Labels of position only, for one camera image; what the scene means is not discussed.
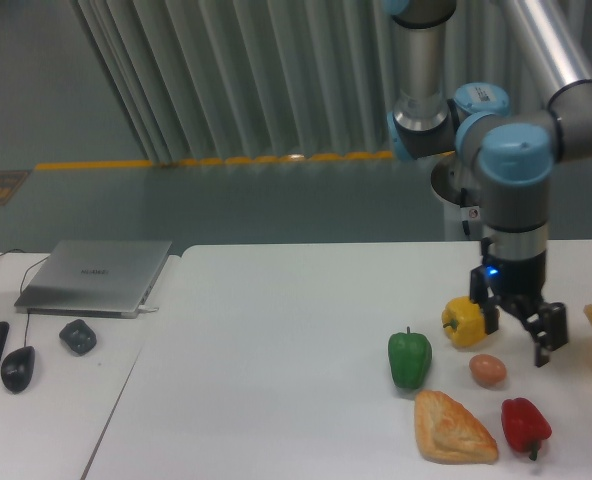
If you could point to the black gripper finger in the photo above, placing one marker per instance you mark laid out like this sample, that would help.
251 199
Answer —
490 315
551 331

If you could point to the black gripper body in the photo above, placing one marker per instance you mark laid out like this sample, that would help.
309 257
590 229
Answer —
515 284

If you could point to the triangular golden pastry bread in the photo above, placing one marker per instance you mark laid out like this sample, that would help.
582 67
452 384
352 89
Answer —
446 432

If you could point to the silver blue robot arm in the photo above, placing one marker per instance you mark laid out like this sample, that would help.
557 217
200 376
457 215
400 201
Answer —
509 157

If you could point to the yellow bell pepper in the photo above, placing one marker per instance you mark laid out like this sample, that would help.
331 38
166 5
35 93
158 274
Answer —
464 323

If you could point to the brown egg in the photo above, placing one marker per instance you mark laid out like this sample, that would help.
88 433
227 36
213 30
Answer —
487 370

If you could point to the green bell pepper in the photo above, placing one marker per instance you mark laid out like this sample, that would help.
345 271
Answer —
410 356

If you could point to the red bell pepper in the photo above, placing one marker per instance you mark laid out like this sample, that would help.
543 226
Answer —
524 426

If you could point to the small black case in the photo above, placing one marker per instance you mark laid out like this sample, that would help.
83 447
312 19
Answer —
78 337

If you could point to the silver closed laptop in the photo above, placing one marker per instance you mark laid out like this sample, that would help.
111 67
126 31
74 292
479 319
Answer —
100 278

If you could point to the black computer mouse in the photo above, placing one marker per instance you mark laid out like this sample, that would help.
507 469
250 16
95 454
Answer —
17 369

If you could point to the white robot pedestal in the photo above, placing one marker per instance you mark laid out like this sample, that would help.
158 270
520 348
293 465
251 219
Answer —
459 193

